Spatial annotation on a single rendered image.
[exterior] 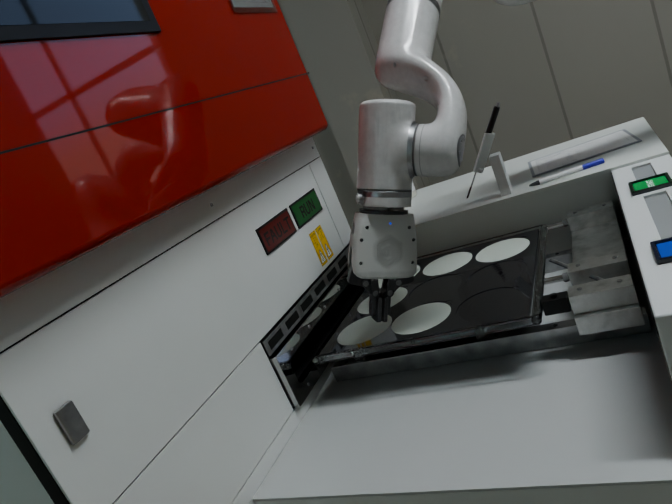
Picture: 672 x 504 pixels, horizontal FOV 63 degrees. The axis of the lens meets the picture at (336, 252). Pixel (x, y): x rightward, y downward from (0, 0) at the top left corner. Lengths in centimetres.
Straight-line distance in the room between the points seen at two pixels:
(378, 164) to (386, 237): 11
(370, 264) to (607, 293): 32
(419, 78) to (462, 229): 40
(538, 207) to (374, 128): 45
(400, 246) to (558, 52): 185
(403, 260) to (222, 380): 32
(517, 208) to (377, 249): 40
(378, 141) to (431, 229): 42
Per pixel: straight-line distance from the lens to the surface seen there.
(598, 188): 113
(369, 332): 92
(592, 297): 80
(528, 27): 259
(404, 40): 91
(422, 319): 89
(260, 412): 85
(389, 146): 80
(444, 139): 79
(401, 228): 83
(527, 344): 87
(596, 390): 77
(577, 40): 258
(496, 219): 115
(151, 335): 72
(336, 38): 261
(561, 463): 68
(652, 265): 71
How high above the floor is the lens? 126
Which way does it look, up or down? 14 degrees down
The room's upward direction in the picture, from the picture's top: 23 degrees counter-clockwise
